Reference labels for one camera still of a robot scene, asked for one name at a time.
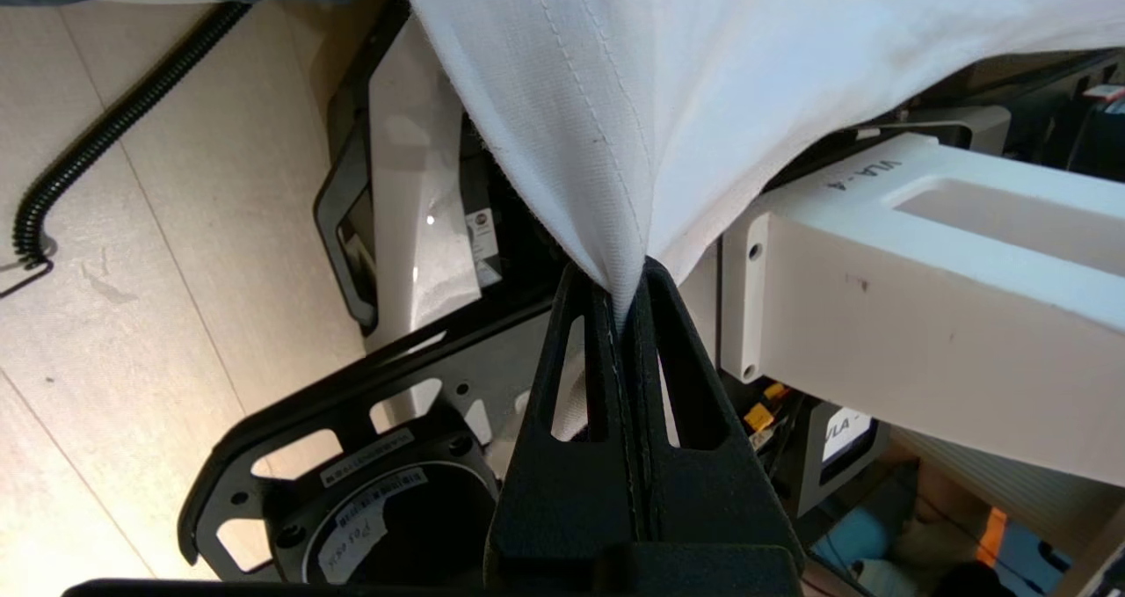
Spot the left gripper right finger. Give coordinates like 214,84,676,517
626,257,805,572

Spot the yellow power connector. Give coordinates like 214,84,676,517
743,384,788,433

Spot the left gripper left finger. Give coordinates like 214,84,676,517
485,261,635,572

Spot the white robot torso column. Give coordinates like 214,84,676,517
716,105,1125,488

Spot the black round wheel motor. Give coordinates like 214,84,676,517
264,461,502,585

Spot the black robot base chassis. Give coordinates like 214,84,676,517
176,298,572,585

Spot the white T-shirt with blue print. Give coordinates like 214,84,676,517
394,0,1125,330

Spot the black coiled floor cable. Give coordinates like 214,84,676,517
0,1,251,299

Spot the grey labelled box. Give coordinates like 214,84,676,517
795,399,889,519

